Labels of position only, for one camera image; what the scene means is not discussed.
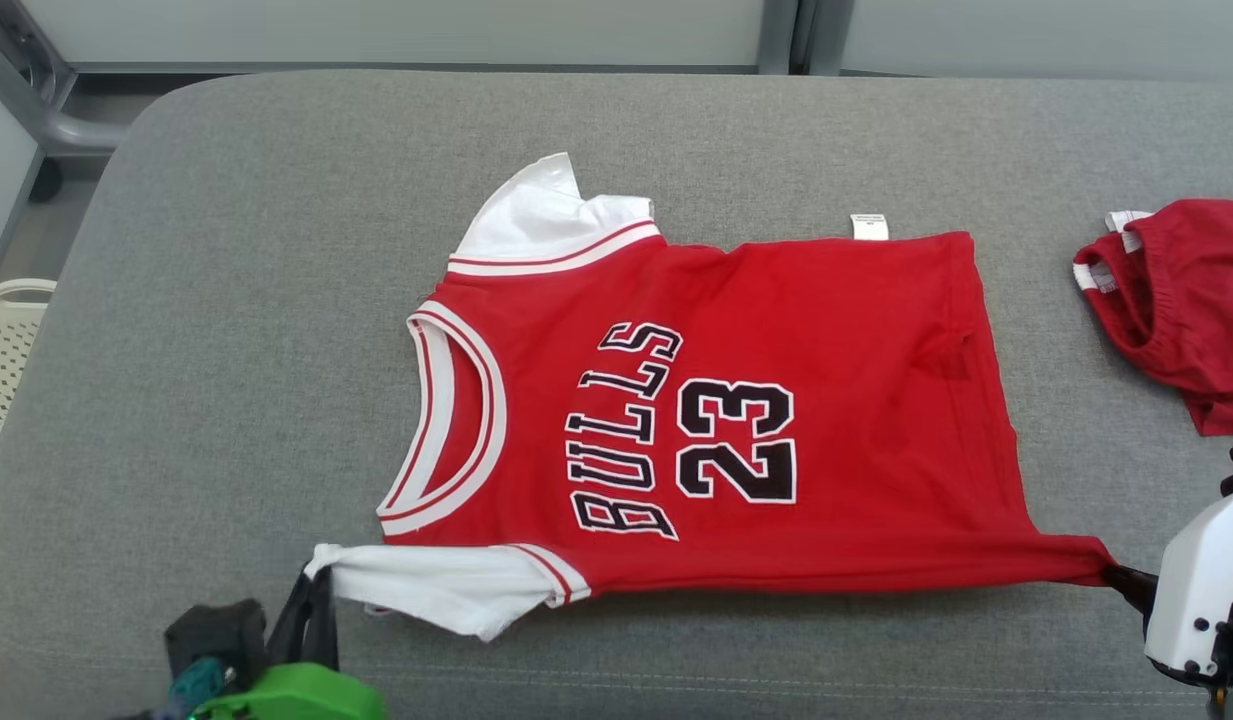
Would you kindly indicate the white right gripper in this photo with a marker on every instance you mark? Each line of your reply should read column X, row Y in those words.
column 1201, row 590

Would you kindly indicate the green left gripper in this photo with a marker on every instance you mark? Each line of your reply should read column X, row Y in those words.
column 296, row 695

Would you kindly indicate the red shorts with white stripe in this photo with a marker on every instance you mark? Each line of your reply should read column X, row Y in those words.
column 1186, row 320

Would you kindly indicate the red Bulls 23 jersey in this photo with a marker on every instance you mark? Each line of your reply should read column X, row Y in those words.
column 826, row 330

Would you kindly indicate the cream plastic laundry basket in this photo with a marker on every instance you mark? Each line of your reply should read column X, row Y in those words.
column 1, row 360

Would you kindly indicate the black caster wheel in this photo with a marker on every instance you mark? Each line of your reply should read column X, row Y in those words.
column 46, row 182

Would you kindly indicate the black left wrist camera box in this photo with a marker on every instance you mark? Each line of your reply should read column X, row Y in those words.
column 216, row 635

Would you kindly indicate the teal left camera connector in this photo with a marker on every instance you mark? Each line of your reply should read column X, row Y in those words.
column 196, row 685

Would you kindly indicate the grey metal frame leg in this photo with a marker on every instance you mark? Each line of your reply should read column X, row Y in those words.
column 36, row 100

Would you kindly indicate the grey partition post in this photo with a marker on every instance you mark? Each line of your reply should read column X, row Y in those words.
column 828, row 35
column 778, row 35

